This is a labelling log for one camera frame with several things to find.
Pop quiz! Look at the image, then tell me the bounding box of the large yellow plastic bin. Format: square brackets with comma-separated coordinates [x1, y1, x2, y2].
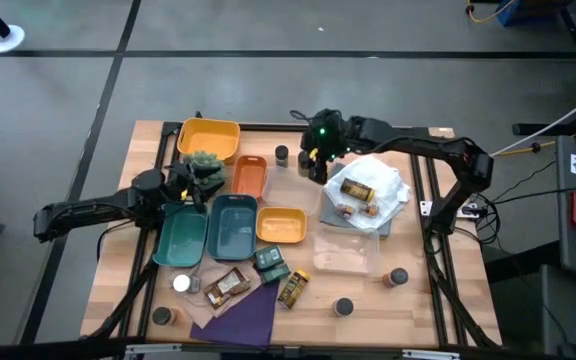
[176, 117, 242, 164]

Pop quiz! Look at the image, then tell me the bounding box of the yellow cable with plug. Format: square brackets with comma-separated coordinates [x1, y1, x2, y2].
[465, 0, 519, 25]

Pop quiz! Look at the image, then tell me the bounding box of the white-lid spice jar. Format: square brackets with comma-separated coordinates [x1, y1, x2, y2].
[171, 273, 202, 295]

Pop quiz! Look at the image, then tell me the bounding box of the white mounting bracket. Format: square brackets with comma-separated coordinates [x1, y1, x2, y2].
[419, 199, 484, 220]

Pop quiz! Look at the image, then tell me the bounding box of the small orange plastic bin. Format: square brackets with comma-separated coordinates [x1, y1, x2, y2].
[230, 154, 269, 201]

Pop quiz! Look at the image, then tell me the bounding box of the white round stanchion base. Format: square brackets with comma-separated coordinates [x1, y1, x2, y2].
[0, 23, 26, 54]

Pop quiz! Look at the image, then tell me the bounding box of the blue box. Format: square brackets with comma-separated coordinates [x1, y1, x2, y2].
[496, 0, 562, 27]

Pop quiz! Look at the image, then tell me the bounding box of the yellow floor cable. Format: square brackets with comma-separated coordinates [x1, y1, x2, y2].
[490, 122, 576, 157]

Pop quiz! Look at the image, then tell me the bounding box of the black desk leg bar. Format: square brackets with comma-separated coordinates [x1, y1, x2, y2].
[511, 94, 576, 137]

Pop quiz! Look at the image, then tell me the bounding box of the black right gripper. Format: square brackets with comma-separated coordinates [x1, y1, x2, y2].
[300, 108, 352, 185]

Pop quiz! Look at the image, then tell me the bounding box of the blue teal plastic bin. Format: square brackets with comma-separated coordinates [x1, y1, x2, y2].
[206, 193, 260, 262]

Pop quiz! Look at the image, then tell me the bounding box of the purple cloth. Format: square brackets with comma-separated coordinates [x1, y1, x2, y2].
[189, 279, 282, 349]

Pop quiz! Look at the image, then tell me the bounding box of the yellow-lid brown spice jar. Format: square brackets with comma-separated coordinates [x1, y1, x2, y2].
[339, 177, 377, 204]

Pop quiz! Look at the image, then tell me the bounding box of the green teal plastic bin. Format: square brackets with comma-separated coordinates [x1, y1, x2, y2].
[151, 202, 210, 269]

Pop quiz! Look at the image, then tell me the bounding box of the clear plastic container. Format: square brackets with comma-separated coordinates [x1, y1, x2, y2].
[312, 222, 382, 277]
[261, 164, 325, 216]

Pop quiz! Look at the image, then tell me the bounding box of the yellow-lid Trader Joe's spice jar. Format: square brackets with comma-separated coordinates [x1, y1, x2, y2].
[276, 268, 312, 310]

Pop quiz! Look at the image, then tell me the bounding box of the black aluminium table frame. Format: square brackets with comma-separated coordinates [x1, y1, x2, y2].
[80, 119, 502, 351]

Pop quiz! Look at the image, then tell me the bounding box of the green succulent plant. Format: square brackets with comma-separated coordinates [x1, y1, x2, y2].
[182, 149, 229, 189]

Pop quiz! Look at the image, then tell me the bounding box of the white cloth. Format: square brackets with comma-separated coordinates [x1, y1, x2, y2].
[322, 154, 413, 232]

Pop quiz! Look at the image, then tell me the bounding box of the grey cloth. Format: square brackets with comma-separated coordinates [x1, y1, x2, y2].
[319, 162, 393, 239]

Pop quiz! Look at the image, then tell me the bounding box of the silver metal bracket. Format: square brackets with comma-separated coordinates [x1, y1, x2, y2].
[124, 342, 169, 360]
[401, 348, 462, 360]

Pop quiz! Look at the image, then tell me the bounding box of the black cabinet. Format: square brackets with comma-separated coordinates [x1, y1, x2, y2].
[537, 263, 576, 360]

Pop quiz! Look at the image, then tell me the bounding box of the black-lid orange spice jar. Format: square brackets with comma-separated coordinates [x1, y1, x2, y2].
[381, 267, 410, 290]
[151, 305, 184, 327]

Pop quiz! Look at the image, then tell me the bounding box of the small yellow plastic bin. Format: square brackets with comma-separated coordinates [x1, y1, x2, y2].
[255, 206, 309, 245]

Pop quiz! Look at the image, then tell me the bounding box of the black cable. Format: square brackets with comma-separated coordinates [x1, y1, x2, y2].
[477, 182, 576, 206]

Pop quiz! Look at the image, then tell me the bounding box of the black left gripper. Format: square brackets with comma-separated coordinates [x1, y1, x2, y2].
[165, 160, 227, 215]

